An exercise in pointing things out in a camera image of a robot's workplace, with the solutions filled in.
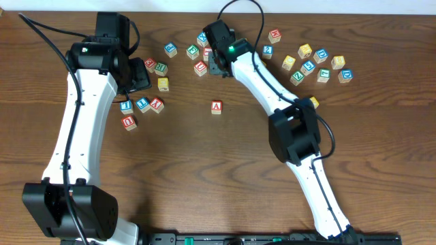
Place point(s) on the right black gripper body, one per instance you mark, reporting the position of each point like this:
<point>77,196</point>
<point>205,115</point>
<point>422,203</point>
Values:
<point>215,68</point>

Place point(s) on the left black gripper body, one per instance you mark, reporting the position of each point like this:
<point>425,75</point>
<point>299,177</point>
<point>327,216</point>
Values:
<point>139,76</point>

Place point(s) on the red A wooden block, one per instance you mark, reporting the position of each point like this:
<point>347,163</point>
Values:
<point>216,107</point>

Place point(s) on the blue 2 wooden block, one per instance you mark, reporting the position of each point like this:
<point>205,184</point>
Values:
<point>267,52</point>

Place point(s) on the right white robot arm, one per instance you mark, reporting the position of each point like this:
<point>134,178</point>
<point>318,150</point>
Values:
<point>293,134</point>

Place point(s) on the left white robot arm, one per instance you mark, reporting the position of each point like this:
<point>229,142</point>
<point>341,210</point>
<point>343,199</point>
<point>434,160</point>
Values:
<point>68,203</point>

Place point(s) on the red U block centre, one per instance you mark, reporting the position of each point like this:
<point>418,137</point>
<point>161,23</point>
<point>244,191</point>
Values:
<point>200,68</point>

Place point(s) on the red block beside F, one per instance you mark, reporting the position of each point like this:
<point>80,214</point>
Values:
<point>206,52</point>

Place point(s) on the green R wooden block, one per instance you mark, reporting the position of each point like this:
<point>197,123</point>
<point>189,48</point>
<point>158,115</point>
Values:
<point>161,69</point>

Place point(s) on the yellow block near R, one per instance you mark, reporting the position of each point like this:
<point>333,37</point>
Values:
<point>163,84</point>

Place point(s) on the green F wooden block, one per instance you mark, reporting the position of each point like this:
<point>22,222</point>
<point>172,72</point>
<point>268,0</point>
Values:
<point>193,52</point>

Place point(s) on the blue X wooden block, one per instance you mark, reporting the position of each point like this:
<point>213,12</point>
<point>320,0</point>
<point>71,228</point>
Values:
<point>202,40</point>

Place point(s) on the blue L wooden block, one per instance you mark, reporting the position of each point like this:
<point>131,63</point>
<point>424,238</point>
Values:
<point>126,107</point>

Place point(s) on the red Y wooden block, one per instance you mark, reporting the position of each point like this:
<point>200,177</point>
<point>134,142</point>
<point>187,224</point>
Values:
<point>157,105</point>

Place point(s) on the red U wooden block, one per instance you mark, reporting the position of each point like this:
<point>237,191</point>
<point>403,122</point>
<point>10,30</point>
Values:
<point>129,122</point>

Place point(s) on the blue P wooden block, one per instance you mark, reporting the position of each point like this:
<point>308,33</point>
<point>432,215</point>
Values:
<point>170,49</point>

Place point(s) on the red H wooden block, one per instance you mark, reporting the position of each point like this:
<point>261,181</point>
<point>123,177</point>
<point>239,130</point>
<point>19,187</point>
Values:
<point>274,36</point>

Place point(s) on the yellow block right row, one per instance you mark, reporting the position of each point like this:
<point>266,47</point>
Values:
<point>288,62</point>

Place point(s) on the green Z wooden block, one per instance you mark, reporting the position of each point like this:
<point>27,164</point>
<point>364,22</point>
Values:
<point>296,78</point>

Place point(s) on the yellow block upper right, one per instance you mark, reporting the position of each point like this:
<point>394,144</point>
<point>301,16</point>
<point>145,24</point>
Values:
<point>304,51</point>

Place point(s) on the blue 5 wooden block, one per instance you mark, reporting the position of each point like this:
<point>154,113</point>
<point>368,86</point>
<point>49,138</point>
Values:
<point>307,68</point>

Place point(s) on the yellow block lower right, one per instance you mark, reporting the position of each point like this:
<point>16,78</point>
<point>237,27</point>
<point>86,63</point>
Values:
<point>314,102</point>

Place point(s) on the blue D wooden block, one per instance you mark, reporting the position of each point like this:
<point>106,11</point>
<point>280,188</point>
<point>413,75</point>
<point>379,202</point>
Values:
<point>320,55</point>

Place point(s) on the green 7 wooden block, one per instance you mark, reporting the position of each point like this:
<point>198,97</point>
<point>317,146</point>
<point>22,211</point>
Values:
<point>323,75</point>

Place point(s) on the yellow 8 wooden block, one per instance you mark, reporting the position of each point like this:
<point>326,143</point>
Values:
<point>338,62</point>

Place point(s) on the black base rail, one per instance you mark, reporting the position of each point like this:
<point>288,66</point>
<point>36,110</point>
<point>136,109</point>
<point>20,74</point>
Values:
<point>277,239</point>

